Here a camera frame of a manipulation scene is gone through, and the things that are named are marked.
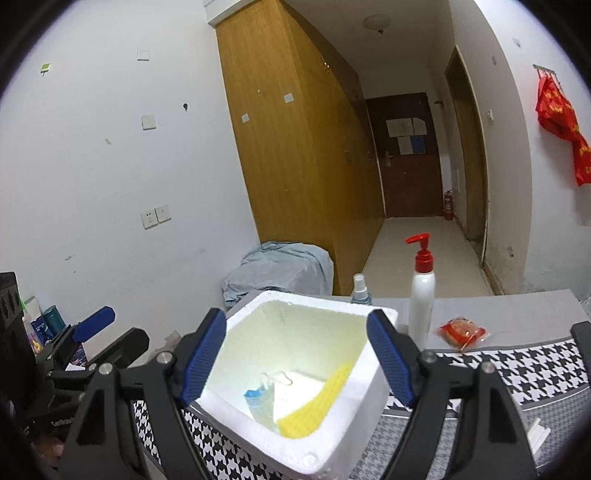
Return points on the teal bottle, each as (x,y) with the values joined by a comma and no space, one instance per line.
(53,321)

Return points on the white green box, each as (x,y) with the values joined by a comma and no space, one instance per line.
(31,309)

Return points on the white paper notice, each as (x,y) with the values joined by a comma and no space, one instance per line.
(406,127)

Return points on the light wooden side door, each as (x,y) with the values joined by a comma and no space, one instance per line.
(471,161)

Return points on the grey cloth bundle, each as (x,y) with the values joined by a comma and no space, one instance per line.
(277,267)

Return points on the metal wall hook rack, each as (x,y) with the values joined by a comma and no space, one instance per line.
(547,71)

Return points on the red hanging bags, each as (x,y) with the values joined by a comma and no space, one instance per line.
(561,115)

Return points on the white wall socket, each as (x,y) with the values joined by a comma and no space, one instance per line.
(148,219)

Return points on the wooden wardrobe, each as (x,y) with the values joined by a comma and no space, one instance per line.
(286,161)

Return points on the round ceiling lamp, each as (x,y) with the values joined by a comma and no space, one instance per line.
(376,22)

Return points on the white foam box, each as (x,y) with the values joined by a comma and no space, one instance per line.
(300,332)

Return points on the short white foam piece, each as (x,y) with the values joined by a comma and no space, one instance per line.
(545,445)

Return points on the white towel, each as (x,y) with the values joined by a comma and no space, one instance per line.
(541,427)

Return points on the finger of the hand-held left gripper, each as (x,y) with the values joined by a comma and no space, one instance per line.
(97,321)
(127,344)

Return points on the blue face mask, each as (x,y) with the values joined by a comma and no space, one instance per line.
(258,401)

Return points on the red fire extinguisher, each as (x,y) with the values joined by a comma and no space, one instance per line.
(448,207)

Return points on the houndstooth patterned cloth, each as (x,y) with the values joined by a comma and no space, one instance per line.
(531,369)

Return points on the white wall switch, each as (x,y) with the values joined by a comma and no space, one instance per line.
(162,213)
(148,122)
(143,55)

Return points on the red snack packet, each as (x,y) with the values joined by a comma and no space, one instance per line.
(461,332)

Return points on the yellow sponge cloth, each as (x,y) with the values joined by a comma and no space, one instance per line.
(314,410)

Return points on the blue paper notice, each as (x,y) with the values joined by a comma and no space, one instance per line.
(417,145)

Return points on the white pump bottle red cap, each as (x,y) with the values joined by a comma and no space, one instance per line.
(422,300)

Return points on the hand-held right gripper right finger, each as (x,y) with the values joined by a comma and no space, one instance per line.
(390,362)

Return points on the clear spray bottle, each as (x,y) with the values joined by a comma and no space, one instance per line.
(360,291)

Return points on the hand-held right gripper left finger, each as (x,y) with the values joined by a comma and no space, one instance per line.
(203,360)

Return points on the dark brown door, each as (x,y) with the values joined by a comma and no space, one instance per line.
(411,184)

